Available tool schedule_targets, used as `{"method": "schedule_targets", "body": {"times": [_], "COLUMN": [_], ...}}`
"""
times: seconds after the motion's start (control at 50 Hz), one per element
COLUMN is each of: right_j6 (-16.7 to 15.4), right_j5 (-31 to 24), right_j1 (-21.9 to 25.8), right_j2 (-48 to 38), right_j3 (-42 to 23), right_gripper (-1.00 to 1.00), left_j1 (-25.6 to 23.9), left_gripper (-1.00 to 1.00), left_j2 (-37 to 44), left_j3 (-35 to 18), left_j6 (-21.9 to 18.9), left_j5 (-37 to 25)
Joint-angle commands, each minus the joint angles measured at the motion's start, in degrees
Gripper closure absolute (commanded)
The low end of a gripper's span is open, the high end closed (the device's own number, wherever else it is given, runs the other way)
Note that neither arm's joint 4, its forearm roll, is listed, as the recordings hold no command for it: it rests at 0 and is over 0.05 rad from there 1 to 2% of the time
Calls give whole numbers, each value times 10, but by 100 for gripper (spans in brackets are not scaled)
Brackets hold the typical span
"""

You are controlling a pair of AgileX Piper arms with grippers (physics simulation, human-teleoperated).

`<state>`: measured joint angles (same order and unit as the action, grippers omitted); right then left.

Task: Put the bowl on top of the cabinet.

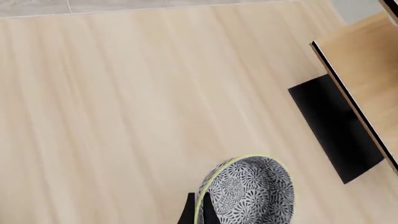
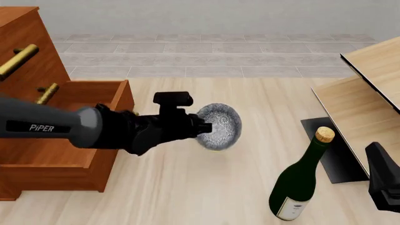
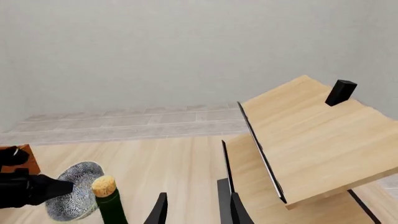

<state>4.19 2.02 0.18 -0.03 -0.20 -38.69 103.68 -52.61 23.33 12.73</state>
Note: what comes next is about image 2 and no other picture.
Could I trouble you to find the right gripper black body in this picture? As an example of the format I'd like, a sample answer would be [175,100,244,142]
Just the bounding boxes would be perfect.
[368,184,400,214]

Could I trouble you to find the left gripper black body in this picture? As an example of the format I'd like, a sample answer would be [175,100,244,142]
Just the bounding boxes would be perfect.
[186,112,206,139]

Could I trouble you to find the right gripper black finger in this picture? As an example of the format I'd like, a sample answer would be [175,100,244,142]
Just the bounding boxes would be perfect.
[364,141,400,191]

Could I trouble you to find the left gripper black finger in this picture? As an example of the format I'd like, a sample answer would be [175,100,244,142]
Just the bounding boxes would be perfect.
[199,122,214,134]

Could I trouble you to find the grey patterned bowl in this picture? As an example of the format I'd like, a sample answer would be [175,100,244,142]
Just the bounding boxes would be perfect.
[194,102,243,151]

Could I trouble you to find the red-brown wooden cabinet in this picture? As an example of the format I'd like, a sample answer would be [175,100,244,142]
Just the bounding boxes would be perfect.
[0,6,73,202]

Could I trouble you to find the pale wood rack, black base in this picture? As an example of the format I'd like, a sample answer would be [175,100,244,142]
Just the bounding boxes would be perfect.
[300,36,400,184]

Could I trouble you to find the dark green wine bottle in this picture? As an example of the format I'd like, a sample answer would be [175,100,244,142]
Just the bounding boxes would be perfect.
[268,126,336,222]

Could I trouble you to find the open red-brown wooden drawer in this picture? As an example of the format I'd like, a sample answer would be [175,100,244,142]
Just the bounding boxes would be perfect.
[0,79,136,193]

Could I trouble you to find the closed red-brown wooden drawer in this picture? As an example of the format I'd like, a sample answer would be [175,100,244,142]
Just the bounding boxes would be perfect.
[0,17,58,73]
[0,67,72,105]

